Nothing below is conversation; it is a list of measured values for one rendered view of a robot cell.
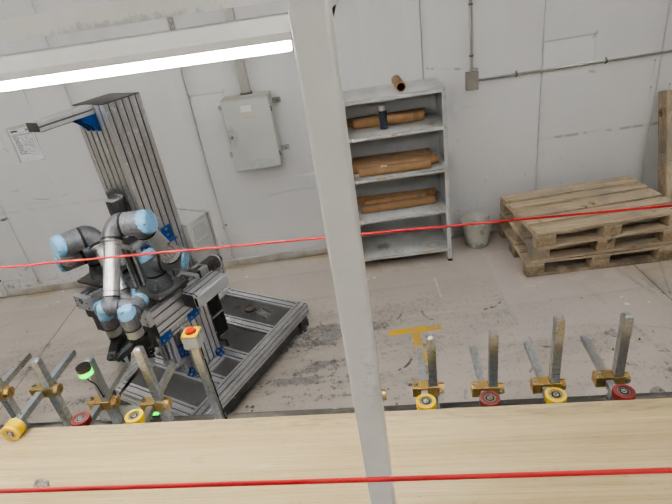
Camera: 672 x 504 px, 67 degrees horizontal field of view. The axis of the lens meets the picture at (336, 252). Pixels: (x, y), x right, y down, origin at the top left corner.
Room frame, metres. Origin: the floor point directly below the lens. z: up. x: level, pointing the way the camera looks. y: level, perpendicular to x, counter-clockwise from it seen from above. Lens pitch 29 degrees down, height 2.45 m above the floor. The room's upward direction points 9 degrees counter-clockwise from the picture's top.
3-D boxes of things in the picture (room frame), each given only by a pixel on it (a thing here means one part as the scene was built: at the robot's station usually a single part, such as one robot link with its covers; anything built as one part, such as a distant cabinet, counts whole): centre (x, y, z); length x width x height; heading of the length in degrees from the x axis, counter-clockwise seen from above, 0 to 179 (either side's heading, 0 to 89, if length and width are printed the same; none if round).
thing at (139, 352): (1.80, 0.91, 0.92); 0.04 x 0.04 x 0.48; 82
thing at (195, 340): (1.77, 0.66, 1.18); 0.07 x 0.07 x 0.08; 82
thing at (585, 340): (1.57, -1.03, 0.83); 0.44 x 0.03 x 0.04; 172
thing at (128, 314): (1.90, 0.94, 1.25); 0.09 x 0.08 x 0.11; 174
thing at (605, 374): (1.52, -1.04, 0.83); 0.14 x 0.06 x 0.05; 82
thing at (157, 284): (2.51, 1.01, 1.09); 0.15 x 0.15 x 0.10
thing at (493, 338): (1.59, -0.57, 0.88); 0.04 x 0.04 x 0.48; 82
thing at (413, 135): (4.22, -0.60, 0.78); 0.90 x 0.45 x 1.55; 87
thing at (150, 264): (2.51, 1.00, 1.21); 0.13 x 0.12 x 0.14; 84
